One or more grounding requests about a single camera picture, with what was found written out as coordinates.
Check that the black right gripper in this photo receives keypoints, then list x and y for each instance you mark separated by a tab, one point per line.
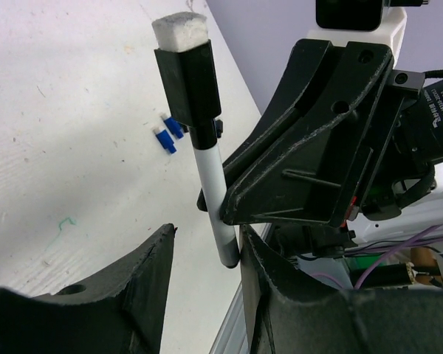
399	140

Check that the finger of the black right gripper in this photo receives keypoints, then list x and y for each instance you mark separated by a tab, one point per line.
282	167

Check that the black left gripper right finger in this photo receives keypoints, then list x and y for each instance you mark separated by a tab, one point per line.
287	311

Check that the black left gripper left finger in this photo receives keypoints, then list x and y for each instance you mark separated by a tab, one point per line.
119	309

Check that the black pen cap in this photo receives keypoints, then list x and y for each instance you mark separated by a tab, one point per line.
219	127

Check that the black marker diagonal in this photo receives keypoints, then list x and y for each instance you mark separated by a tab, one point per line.
185	61

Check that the blue pen cap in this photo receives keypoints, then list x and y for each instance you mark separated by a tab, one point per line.
164	139
173	126

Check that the aluminium front rail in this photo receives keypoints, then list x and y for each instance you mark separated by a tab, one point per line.
237	329

